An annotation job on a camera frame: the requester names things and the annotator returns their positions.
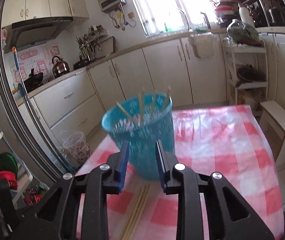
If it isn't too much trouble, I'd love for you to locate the white hanging trash bin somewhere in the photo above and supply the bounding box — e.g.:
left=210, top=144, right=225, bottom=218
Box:
left=188, top=33, right=215, bottom=59

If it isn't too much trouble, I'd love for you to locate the small white step stool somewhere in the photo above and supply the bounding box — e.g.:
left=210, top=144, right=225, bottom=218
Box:
left=259, top=101, right=285, bottom=166

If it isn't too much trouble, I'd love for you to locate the floral plastic waste basket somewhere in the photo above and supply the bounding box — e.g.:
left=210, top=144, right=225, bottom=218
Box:
left=59, top=130, right=92, bottom=166

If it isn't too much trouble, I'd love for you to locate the blue perforated plastic bucket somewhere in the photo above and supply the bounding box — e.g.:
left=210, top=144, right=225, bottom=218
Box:
left=101, top=93, right=175, bottom=181

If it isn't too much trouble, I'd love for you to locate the white thermos flask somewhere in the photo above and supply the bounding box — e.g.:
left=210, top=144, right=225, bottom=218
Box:
left=238, top=3, right=255, bottom=28

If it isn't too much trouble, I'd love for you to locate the green bag of vegetables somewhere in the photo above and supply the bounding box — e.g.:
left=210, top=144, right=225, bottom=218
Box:
left=226, top=19, right=260, bottom=44

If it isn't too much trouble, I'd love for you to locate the pink checkered tablecloth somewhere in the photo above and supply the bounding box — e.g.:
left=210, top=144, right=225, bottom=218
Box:
left=76, top=105, right=284, bottom=239

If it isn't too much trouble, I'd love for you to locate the steel whistling kettle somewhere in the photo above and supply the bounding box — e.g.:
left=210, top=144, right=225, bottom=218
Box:
left=51, top=56, right=70, bottom=78

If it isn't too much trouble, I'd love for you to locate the kitchen faucet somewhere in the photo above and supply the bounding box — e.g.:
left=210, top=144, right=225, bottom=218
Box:
left=177, top=8, right=193, bottom=32

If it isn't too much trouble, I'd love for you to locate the white rolling storage cart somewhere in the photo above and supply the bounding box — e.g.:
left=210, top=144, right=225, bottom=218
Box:
left=222, top=37, right=269, bottom=105

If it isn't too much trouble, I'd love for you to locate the black wok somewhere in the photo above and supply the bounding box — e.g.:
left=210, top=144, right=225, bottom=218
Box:
left=24, top=68, right=44, bottom=93

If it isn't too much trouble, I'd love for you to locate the black range hood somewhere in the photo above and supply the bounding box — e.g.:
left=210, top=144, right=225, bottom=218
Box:
left=4, top=17, right=74, bottom=54

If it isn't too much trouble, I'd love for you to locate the bamboo chopstick bundle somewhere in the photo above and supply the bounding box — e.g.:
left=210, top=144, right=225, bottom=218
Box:
left=120, top=184, right=152, bottom=240

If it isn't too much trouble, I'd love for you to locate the wall utensil rack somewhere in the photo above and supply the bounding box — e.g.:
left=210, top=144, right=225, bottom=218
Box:
left=76, top=25, right=116, bottom=62

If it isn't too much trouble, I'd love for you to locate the blue and white shelf unit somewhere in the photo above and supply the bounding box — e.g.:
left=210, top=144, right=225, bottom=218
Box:
left=0, top=129, right=49, bottom=209

